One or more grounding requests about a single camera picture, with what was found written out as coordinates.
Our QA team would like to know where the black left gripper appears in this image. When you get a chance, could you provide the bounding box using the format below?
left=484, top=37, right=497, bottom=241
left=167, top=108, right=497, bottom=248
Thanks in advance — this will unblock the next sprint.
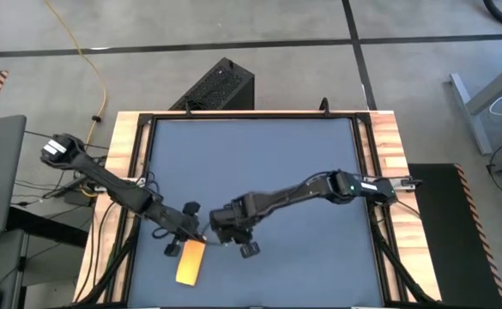
left=155, top=200, right=206, bottom=258

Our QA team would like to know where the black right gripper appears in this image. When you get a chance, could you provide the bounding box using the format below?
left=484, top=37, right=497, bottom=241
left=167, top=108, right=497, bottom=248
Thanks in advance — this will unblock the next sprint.
left=209, top=192, right=263, bottom=259

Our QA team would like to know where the yellow towel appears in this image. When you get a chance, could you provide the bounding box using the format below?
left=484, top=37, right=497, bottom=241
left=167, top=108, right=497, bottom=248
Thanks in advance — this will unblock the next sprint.
left=175, top=239, right=207, bottom=288

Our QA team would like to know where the blue-grey table mat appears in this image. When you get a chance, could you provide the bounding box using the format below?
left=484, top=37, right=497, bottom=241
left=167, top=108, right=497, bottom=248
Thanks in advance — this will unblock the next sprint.
left=128, top=118, right=384, bottom=308

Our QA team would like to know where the grey power adapter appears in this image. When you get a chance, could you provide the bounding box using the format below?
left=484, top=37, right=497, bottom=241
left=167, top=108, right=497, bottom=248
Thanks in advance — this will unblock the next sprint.
left=64, top=191, right=94, bottom=208

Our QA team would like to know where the black perforated computer tower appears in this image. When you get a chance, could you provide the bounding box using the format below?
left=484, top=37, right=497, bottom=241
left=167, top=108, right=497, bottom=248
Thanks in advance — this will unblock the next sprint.
left=168, top=57, right=256, bottom=112

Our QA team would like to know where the grey side cart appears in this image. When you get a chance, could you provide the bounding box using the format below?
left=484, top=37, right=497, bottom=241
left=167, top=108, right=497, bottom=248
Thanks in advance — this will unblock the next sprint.
left=0, top=203, right=95, bottom=309

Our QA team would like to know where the large black hazard-striped floor mat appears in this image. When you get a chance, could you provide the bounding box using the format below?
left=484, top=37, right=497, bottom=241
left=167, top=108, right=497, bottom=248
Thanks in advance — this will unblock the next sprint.
left=407, top=162, right=502, bottom=309

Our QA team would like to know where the grey metal desk leg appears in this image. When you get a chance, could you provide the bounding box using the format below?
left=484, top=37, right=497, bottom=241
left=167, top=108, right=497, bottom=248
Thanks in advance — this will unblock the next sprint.
left=449, top=53, right=502, bottom=155

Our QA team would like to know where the black corrugated cable conduit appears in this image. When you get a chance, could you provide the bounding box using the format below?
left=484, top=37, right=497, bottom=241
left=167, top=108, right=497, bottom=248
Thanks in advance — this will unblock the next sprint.
left=368, top=205, right=436, bottom=305
left=76, top=214, right=142, bottom=306

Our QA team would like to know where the black metal table frame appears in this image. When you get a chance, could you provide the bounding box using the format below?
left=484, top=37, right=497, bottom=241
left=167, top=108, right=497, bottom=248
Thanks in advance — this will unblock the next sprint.
left=104, top=110, right=438, bottom=309

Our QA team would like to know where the long yellow cable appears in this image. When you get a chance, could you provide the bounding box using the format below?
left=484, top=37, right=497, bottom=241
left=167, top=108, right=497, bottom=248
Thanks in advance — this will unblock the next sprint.
left=43, top=0, right=108, bottom=198

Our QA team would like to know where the thin black floor cable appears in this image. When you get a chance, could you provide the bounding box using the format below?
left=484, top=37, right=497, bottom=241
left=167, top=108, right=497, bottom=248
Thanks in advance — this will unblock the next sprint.
left=23, top=130, right=109, bottom=150

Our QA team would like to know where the thick black hose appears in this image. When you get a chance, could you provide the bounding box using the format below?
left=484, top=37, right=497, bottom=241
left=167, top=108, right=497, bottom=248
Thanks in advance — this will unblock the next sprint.
left=481, top=0, right=502, bottom=30

